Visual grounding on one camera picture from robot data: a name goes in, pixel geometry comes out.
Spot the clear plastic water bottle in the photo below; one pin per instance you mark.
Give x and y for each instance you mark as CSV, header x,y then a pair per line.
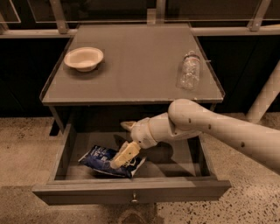
x,y
189,71

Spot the metal railing frame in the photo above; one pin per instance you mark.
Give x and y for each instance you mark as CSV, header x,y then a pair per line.
x,y
54,18

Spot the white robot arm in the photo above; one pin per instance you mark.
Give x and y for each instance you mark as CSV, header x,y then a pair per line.
x,y
185,119

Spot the open grey top drawer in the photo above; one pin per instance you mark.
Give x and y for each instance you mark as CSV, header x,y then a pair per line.
x,y
175,171

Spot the metal drawer knob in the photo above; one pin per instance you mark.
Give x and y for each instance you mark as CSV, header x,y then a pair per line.
x,y
134,198

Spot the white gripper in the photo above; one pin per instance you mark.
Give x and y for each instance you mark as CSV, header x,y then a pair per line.
x,y
142,133

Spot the blue chip bag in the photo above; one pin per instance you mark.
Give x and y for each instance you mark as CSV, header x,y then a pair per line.
x,y
98,159

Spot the white paper bowl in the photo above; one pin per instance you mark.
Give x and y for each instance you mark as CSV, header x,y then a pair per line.
x,y
84,59

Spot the grey cabinet counter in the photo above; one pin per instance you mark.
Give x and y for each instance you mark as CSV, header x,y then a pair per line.
x,y
141,64

